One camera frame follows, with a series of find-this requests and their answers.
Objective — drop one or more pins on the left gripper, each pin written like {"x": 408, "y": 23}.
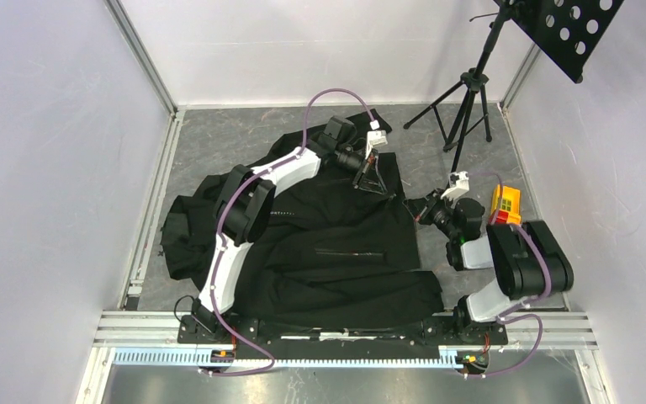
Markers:
{"x": 368, "y": 177}

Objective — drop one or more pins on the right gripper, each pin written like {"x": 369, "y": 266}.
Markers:
{"x": 416, "y": 206}

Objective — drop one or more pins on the black zip jacket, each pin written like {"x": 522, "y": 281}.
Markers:
{"x": 335, "y": 256}

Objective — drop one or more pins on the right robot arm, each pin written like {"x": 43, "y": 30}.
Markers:
{"x": 528, "y": 262}

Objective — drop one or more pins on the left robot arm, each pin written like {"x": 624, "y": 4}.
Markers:
{"x": 243, "y": 209}

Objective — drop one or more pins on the yellow red toy block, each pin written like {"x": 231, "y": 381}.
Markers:
{"x": 506, "y": 206}

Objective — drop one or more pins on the black tripod stand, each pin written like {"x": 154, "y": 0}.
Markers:
{"x": 475, "y": 81}

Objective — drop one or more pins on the black perforated stand plate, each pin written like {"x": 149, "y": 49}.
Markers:
{"x": 567, "y": 31}

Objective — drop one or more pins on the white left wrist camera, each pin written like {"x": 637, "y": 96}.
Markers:
{"x": 376, "y": 136}

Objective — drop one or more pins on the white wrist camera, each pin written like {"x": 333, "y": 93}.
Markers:
{"x": 376, "y": 136}
{"x": 458, "y": 186}

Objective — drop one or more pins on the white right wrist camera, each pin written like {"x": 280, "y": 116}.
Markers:
{"x": 458, "y": 186}

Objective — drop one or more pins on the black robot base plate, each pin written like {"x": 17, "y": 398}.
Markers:
{"x": 259, "y": 339}

